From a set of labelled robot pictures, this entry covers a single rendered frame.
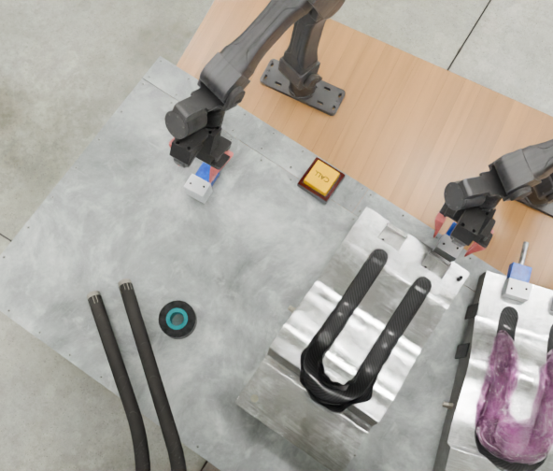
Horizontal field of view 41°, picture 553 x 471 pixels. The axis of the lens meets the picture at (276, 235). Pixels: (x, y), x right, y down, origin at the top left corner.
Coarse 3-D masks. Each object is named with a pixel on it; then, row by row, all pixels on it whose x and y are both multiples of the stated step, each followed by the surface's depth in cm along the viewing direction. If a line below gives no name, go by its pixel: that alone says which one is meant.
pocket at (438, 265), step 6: (432, 252) 159; (426, 258) 160; (432, 258) 160; (438, 258) 159; (420, 264) 160; (426, 264) 160; (432, 264) 160; (438, 264) 160; (444, 264) 160; (450, 264) 158; (432, 270) 160; (438, 270) 160; (444, 270) 160; (438, 276) 159
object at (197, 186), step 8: (200, 168) 168; (208, 168) 168; (192, 176) 166; (200, 176) 167; (208, 176) 167; (216, 176) 168; (192, 184) 165; (200, 184) 165; (208, 184) 165; (192, 192) 165; (200, 192) 165; (208, 192) 168; (200, 200) 169
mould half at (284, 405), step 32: (384, 224) 159; (352, 256) 158; (416, 256) 158; (320, 288) 156; (384, 288) 156; (448, 288) 156; (288, 320) 150; (320, 320) 152; (352, 320) 154; (384, 320) 155; (416, 320) 155; (288, 352) 148; (352, 352) 149; (416, 352) 153; (256, 384) 154; (288, 384) 154; (384, 384) 147; (256, 416) 152; (288, 416) 152; (320, 416) 152; (352, 416) 151; (320, 448) 150; (352, 448) 150
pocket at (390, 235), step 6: (384, 228) 162; (390, 228) 161; (396, 228) 161; (384, 234) 162; (390, 234) 162; (396, 234) 162; (402, 234) 160; (384, 240) 161; (390, 240) 161; (396, 240) 161; (402, 240) 161; (396, 246) 161
